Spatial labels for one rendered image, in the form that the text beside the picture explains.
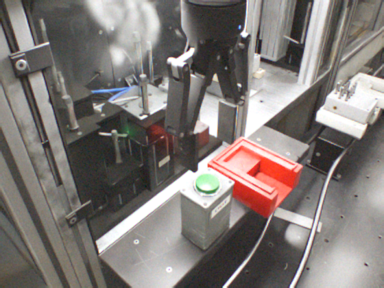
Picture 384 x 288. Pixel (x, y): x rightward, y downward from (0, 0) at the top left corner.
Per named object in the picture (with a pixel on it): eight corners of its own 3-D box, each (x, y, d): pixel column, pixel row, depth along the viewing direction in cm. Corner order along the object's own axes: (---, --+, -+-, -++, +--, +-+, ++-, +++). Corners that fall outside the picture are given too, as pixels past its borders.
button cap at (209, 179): (208, 201, 54) (209, 194, 53) (190, 190, 56) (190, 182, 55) (223, 188, 56) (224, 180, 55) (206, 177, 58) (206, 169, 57)
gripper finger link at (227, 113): (218, 100, 50) (221, 99, 50) (216, 138, 54) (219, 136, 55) (234, 108, 48) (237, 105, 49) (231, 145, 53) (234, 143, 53)
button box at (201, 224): (204, 252, 59) (206, 207, 51) (172, 228, 63) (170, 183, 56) (231, 224, 63) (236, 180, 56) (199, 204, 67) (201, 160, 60)
